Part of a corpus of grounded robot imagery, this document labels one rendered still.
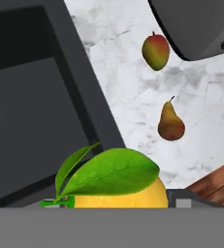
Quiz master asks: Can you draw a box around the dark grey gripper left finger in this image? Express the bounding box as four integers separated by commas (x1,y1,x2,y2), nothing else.
21,202,68,209

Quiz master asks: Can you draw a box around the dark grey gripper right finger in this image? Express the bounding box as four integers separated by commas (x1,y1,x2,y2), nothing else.
166,188,224,209

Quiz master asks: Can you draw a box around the yellow lemon with green leaves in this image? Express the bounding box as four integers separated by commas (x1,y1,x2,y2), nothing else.
40,140,170,209

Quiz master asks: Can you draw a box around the dark grey sink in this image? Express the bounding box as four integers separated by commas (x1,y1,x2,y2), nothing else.
0,0,128,209

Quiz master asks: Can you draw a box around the brown yellow pear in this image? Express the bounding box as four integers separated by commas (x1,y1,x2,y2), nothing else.
157,95,186,142

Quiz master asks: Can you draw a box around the red green mango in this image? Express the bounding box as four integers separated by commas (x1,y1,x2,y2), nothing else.
141,30,171,72

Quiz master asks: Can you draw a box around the dark grey rounded appliance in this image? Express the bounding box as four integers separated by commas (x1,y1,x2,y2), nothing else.
147,0,224,62

